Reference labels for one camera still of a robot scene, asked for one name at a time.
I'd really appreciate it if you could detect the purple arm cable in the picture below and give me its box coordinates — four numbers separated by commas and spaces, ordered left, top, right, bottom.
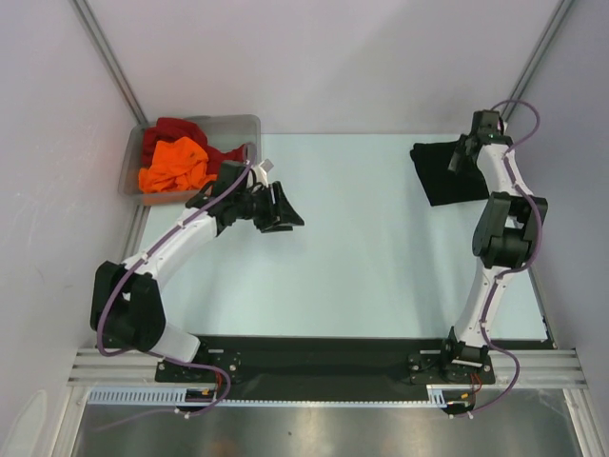
92, 142, 258, 432
440, 98, 546, 420

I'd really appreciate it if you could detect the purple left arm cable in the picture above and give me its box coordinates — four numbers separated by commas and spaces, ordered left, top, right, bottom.
92, 142, 258, 432

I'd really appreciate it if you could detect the black t-shirt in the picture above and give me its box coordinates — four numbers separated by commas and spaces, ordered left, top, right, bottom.
410, 141, 489, 207

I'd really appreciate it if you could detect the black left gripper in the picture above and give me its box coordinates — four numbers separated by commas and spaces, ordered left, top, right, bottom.
233, 182, 304, 233

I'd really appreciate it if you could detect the clear plastic bin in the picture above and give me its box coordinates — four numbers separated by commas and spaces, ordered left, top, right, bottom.
118, 114, 261, 206

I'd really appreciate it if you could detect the orange t-shirt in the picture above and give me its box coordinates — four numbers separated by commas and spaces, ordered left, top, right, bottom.
138, 138, 219, 194

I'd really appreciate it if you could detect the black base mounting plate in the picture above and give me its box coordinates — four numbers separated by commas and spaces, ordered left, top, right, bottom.
154, 335, 496, 403

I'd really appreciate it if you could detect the white slotted cable duct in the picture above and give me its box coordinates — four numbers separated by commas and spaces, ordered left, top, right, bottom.
88, 387, 473, 408

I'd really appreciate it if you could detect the dark red t-shirt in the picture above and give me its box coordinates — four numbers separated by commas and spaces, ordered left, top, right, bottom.
142, 117, 246, 175

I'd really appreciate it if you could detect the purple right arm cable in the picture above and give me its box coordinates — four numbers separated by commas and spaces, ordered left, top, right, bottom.
440, 98, 546, 420

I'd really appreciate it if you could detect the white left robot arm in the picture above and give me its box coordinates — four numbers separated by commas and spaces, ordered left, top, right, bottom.
90, 181, 305, 381

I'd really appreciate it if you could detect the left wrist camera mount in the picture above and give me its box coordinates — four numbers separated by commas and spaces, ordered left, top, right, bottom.
186, 160, 274, 209

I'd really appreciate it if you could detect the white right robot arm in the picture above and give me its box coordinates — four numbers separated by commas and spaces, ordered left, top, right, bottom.
439, 143, 549, 382

